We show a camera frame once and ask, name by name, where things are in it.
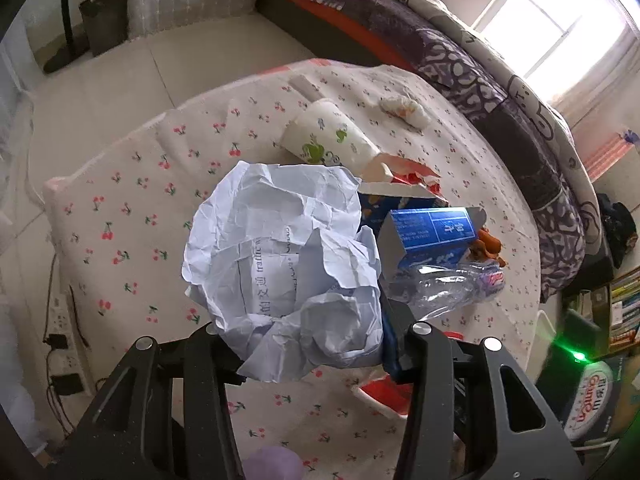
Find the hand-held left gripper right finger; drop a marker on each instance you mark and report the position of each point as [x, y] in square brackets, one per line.
[396, 345]

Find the clear plastic bottle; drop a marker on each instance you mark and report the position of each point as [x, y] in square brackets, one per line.
[440, 290]

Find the white paper sheet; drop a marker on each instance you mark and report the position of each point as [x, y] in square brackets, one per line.
[280, 240]

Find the black bag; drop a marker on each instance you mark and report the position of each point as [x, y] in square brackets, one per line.
[620, 230]

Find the blue white carton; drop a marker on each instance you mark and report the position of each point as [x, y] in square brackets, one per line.
[425, 230]

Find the dark blue oval print box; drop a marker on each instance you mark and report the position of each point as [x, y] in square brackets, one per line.
[590, 400]

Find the purple patterned blanket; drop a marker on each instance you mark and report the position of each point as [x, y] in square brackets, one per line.
[320, 15]

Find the white power strip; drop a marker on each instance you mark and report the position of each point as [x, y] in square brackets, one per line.
[61, 320]

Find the torn red blue carton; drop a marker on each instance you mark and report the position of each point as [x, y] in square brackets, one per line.
[395, 167]

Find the purple white patterned quilt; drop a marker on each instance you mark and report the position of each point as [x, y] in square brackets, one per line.
[450, 60]

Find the crumpled white tissue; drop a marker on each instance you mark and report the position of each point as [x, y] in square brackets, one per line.
[402, 107]

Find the red white wrapper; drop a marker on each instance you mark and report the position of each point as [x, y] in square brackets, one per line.
[382, 392]

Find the bright window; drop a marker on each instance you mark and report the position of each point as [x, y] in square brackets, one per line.
[550, 20]

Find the green print paper cup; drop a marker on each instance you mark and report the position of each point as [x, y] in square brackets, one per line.
[325, 135]

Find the black waste bin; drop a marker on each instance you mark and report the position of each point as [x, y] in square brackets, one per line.
[105, 20]

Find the orange peel pieces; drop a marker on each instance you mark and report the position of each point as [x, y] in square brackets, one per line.
[487, 245]

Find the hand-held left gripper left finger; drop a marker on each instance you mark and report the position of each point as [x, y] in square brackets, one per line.
[205, 375]

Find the black fan stand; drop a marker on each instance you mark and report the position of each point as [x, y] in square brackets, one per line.
[65, 10]

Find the wooden bookshelf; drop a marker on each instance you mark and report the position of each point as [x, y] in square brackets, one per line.
[622, 305]

